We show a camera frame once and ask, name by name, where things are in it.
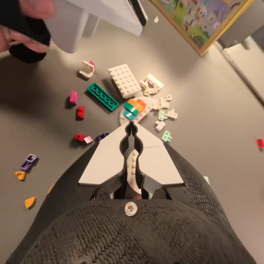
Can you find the orange arc lego piece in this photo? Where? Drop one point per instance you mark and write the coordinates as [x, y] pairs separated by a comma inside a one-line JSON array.
[[50, 188]]

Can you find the dark red lego plate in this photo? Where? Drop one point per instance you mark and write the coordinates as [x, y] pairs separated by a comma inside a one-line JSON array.
[[80, 112]]

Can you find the small mint lego piece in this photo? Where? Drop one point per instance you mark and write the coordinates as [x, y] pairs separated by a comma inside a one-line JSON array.
[[162, 115], [166, 136]]

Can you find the dark red lego brick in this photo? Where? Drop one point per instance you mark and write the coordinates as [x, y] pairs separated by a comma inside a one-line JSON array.
[[79, 136]]

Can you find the person's left hand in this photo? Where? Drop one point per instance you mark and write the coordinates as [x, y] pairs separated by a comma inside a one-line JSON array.
[[37, 8]]

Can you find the tiny white lego piece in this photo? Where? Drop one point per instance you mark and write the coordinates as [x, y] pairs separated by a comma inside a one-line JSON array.
[[156, 19]]

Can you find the yellow lego set box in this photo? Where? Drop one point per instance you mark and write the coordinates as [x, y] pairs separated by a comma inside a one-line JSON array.
[[196, 20]]

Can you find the long white lego brick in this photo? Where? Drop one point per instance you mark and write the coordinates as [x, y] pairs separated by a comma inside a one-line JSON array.
[[154, 81]]

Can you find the small red lego piece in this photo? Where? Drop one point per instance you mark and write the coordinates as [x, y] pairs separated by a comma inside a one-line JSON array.
[[260, 143]]

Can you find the white and pink lego piece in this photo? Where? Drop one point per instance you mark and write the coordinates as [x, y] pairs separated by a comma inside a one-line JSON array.
[[87, 69]]

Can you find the small magenta lego piece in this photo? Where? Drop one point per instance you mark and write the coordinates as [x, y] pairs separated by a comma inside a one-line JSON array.
[[88, 139]]

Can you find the pink lego brick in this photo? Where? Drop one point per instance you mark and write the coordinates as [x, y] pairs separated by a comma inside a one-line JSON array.
[[73, 97]]

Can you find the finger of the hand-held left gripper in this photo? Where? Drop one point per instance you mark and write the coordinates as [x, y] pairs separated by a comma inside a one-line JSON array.
[[111, 12], [143, 12]]

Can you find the orange smooth wedge piece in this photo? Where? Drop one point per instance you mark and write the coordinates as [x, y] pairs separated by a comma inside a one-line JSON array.
[[30, 202]]

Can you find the large mint lego plate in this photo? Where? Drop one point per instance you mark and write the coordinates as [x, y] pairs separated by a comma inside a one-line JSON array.
[[206, 179]]

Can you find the small purple lego piece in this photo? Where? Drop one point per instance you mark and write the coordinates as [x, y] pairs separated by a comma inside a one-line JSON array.
[[31, 162], [102, 136]]

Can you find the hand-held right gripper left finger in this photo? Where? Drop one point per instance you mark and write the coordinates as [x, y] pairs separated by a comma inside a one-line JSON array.
[[101, 165]]

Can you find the orange studded wedge piece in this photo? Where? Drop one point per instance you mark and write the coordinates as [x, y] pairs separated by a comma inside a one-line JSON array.
[[20, 175]]

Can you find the long teal lego plate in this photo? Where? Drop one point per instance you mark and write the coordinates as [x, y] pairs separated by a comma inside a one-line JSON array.
[[103, 97]]

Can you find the large white lego brick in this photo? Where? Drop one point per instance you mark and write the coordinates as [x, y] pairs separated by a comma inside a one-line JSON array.
[[124, 80]]

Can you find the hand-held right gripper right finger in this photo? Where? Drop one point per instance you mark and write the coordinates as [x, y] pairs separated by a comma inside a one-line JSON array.
[[160, 165]]

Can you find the rainbow lego plate assembly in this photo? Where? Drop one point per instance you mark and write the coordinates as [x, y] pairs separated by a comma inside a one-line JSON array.
[[134, 109], [132, 171]]

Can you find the pile of small white pieces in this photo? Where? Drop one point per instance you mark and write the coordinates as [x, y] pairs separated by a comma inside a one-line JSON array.
[[172, 114]]

